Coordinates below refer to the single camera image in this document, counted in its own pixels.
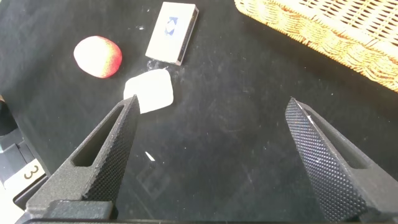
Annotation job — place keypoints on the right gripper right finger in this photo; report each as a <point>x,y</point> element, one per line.
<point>335,180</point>

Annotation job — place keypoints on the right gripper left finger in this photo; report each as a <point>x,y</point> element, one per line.
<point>102,174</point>

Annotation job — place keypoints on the white soap bar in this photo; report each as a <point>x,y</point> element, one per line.
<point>154,88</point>

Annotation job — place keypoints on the red toy peach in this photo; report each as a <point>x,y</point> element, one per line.
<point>98,56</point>

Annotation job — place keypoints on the playing card box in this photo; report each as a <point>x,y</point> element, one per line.
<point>169,34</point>

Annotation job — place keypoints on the small white paper scrap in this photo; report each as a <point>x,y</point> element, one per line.
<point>150,156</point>

